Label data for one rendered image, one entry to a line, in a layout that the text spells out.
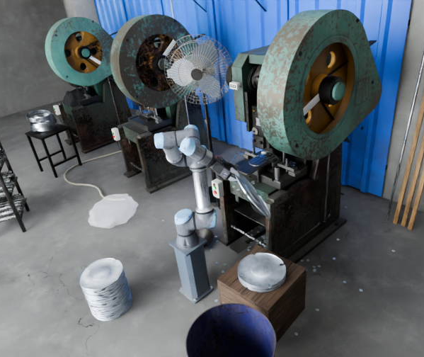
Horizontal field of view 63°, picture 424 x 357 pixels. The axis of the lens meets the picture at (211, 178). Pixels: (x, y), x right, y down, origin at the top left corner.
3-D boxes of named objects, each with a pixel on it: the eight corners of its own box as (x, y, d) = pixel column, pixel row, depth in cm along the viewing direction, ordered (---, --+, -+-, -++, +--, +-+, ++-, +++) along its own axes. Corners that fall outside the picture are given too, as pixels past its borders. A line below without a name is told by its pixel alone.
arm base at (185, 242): (186, 252, 223) (184, 240, 218) (172, 242, 233) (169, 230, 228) (204, 240, 231) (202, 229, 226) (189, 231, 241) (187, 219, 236)
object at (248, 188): (272, 214, 195) (274, 214, 195) (263, 219, 167) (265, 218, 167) (242, 173, 201) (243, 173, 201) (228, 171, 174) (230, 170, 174)
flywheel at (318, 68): (377, 108, 227) (313, 180, 202) (349, 102, 241) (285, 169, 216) (371, -7, 181) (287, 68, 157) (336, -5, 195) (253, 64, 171)
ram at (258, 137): (265, 151, 238) (263, 109, 224) (248, 145, 249) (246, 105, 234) (281, 142, 247) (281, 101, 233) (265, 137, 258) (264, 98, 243)
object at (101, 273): (101, 295, 219) (100, 295, 219) (70, 282, 233) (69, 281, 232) (132, 265, 240) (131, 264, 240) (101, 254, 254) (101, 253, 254)
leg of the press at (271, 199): (277, 280, 254) (274, 171, 210) (265, 272, 262) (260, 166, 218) (346, 222, 302) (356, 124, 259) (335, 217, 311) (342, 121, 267)
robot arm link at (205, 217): (195, 224, 232) (182, 145, 215) (217, 222, 232) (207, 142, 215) (195, 233, 220) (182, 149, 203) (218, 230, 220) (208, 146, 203)
